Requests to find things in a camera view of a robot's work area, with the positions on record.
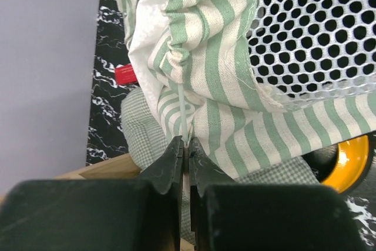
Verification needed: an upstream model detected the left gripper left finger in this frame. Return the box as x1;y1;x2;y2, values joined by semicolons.
0;135;185;251

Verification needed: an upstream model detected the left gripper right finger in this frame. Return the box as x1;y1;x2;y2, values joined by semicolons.
187;138;367;250

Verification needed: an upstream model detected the striped green pet tent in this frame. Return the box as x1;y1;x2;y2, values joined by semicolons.
117;0;375;178

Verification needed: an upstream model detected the yellow pet bowl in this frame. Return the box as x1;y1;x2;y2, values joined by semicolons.
303;133;375;195

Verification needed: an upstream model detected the green checked cushion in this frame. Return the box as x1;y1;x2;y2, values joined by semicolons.
120;89;321;246

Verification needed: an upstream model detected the red toothpaste box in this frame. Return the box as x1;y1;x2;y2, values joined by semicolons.
115;64;137;85

